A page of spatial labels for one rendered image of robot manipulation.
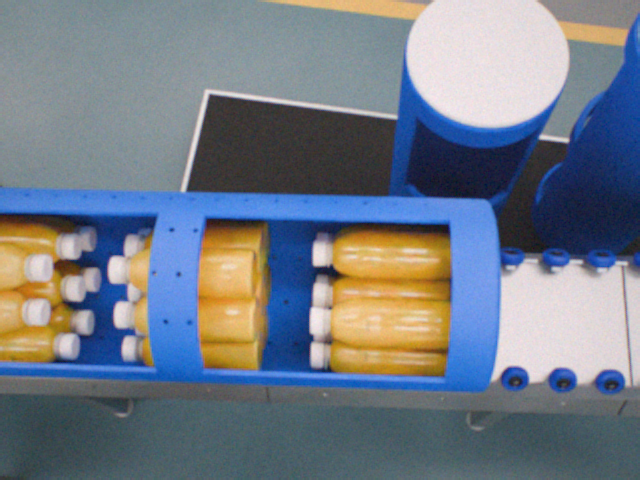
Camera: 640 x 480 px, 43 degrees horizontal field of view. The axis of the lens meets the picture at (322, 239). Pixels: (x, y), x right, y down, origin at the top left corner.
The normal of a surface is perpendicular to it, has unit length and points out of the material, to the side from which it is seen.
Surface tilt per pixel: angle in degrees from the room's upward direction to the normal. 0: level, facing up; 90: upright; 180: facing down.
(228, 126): 0
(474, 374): 65
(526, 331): 0
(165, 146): 0
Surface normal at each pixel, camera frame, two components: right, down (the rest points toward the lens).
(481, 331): -0.06, 0.25
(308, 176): -0.04, -0.31
